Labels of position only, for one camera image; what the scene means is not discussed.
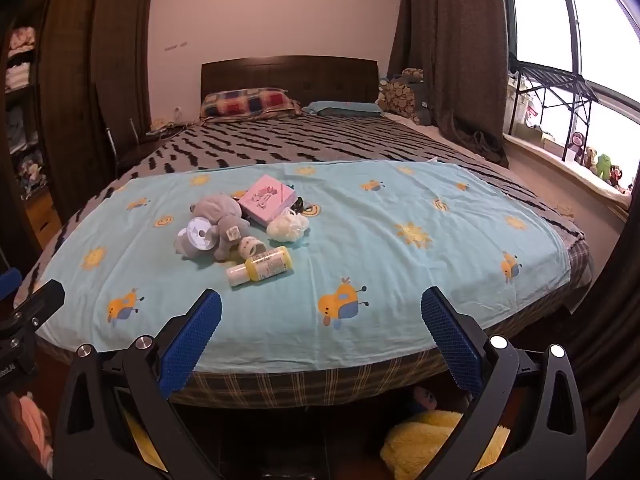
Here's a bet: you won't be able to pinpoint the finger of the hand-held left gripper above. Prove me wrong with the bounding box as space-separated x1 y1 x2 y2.
0 267 23 294
0 279 67 341

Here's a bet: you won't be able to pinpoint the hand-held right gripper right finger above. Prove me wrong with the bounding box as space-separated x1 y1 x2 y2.
420 286 588 480

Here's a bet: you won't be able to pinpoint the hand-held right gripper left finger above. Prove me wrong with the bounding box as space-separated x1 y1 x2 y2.
52 288 223 480

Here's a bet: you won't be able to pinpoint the yellow bottle with white cap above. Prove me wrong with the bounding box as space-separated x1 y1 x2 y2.
225 245 294 289

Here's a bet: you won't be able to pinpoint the white tape spool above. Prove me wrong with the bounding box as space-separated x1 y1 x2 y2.
187 215 217 252

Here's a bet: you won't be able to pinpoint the patterned tape roll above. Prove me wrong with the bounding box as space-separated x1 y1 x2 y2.
238 237 268 261

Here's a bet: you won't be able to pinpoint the grey plush toy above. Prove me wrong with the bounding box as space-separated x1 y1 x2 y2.
174 195 252 264

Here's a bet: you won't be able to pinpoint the white mesh bath pouf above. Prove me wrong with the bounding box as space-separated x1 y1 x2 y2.
266 208 310 245

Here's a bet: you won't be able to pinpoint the pink box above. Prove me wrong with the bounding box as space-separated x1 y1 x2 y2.
237 175 297 226

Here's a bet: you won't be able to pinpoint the black hair clip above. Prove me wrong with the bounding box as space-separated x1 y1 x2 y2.
292 197 321 219

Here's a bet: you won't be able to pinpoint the pink cloth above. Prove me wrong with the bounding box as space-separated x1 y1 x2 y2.
16 394 54 477

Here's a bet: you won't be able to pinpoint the yellow fluffy plush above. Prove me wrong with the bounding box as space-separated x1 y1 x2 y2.
380 409 512 480

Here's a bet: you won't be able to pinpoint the plaid bed sheet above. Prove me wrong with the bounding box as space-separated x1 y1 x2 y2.
167 237 597 409

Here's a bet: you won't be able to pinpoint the light blue printed sheet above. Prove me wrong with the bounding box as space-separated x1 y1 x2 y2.
37 160 572 373

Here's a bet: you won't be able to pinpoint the dark curtain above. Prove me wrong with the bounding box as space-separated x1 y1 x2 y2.
562 200 640 413

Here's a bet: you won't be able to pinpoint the folded clothes on shelves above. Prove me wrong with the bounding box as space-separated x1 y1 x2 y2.
4 25 47 197

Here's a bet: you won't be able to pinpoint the wooden wardrobe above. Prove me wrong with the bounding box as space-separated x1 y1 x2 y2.
0 0 164 261

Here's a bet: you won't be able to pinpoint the bed with striped cover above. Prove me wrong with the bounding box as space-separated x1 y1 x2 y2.
14 110 597 411

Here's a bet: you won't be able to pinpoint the brown monkey plush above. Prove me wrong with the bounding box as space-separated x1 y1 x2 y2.
566 131 589 164

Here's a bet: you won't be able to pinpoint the green frog plush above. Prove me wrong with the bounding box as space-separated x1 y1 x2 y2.
594 153 617 184

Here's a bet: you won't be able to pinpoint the plaid pillow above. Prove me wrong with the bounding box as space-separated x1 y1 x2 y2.
200 88 304 122

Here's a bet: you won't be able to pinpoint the brown patterned cushion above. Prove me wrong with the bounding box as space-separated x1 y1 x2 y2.
376 67 434 126

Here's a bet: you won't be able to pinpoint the teal pillow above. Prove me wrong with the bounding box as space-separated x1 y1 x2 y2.
302 100 384 119

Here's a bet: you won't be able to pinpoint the black metal rack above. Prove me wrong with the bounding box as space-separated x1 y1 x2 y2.
506 57 601 163

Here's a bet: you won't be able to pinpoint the dark wooden headboard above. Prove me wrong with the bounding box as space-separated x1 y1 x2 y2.
200 55 380 111

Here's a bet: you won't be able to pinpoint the brown curtain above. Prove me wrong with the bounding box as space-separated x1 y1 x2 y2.
387 0 512 169

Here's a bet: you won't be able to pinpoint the window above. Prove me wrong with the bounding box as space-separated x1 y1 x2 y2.
501 0 640 196

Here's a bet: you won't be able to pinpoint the dark chair with metal frame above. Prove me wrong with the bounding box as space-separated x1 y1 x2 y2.
95 85 167 177

